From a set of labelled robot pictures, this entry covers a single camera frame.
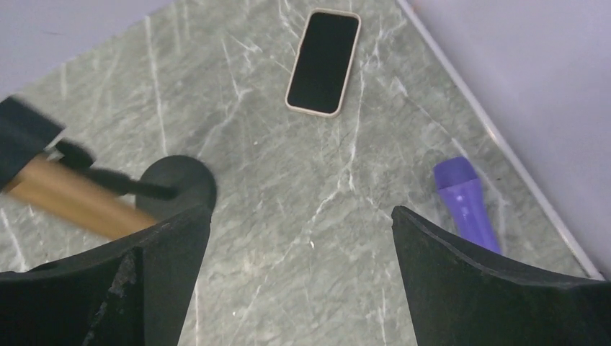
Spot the black microphone stand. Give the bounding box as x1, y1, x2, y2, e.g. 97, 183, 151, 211
0, 95, 218, 223

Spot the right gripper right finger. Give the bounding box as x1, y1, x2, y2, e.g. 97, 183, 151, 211
391, 206, 610, 345

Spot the phone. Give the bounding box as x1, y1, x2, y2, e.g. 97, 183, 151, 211
285, 8, 361, 117

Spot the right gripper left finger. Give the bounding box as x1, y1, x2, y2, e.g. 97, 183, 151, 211
1, 207, 211, 345

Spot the purple microphone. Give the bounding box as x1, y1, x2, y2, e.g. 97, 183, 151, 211
433, 156, 502, 254

